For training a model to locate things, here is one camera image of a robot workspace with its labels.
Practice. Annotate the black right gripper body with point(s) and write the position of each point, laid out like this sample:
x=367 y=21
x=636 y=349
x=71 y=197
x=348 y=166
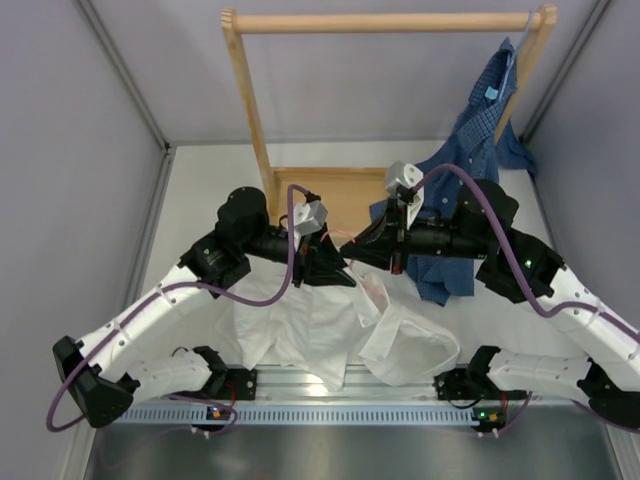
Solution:
x=439 y=238

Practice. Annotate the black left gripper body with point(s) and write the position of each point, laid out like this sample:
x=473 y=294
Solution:
x=271 y=244

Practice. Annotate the pink wire hanger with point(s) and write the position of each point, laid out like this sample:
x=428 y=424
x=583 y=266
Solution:
x=373 y=291

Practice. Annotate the white shirt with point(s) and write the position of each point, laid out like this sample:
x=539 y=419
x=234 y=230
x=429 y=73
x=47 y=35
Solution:
x=323 y=329

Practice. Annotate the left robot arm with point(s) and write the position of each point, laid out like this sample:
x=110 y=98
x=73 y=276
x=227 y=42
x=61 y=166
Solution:
x=102 y=371

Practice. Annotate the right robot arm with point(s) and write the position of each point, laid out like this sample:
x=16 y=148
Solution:
x=524 y=270

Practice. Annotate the blue checkered shirt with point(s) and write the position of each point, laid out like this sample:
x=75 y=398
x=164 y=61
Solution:
x=472 y=147

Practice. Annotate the wooden clothes rack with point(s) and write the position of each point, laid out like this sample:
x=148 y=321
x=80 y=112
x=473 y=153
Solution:
x=371 y=69

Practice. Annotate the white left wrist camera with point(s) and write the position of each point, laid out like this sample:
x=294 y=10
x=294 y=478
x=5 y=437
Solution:
x=308 y=218

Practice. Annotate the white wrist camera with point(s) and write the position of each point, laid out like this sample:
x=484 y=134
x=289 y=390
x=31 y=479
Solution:
x=401 y=180
x=308 y=218

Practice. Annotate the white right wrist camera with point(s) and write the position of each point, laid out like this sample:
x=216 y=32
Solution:
x=401 y=180

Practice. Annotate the aluminium mounting rail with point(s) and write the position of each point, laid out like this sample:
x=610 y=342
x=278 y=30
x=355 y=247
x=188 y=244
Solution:
x=288 y=385

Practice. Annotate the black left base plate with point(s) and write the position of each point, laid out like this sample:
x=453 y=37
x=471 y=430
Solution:
x=241 y=384

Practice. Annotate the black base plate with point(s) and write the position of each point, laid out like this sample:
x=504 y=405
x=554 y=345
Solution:
x=241 y=384
x=453 y=386

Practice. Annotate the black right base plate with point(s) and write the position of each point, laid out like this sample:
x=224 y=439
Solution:
x=453 y=386

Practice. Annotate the slotted grey cable duct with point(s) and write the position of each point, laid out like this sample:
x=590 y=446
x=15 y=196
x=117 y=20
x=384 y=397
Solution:
x=176 y=413

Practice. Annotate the light blue wire hanger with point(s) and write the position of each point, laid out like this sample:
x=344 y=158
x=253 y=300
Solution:
x=520 y=45

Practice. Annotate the right aluminium frame post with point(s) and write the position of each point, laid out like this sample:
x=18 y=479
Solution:
x=567 y=131

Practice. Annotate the aluminium frame post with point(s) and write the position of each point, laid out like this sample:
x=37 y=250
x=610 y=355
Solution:
x=92 y=17
x=567 y=131

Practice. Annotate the left aluminium frame post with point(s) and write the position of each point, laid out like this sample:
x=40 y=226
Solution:
x=92 y=17

